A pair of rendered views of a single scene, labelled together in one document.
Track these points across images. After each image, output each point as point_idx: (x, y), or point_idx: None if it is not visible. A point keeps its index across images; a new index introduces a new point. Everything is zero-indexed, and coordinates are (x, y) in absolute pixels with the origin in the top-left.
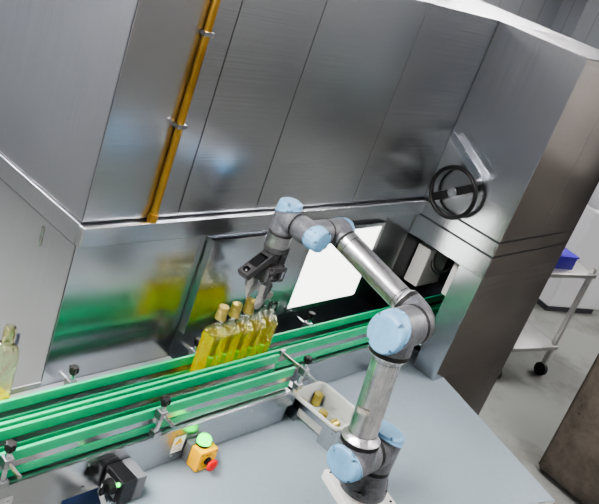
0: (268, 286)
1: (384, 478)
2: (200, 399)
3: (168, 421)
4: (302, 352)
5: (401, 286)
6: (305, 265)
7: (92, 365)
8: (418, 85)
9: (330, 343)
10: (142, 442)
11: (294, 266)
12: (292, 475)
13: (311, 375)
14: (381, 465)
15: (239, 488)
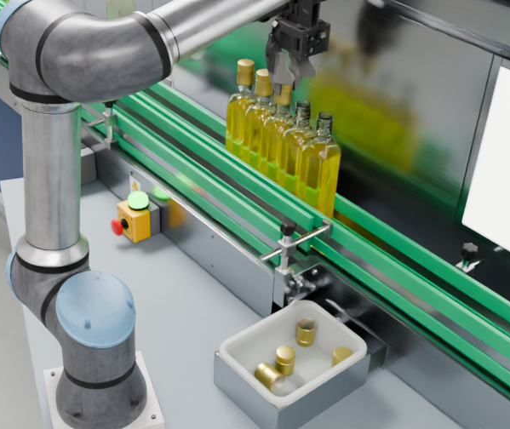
0: (266, 46)
1: (65, 375)
2: (153, 145)
3: (94, 120)
4: (378, 273)
5: (157, 9)
6: (490, 140)
7: (210, 99)
8: None
9: (446, 317)
10: (100, 142)
11: (459, 123)
12: (137, 326)
13: (272, 251)
14: (42, 320)
15: (98, 267)
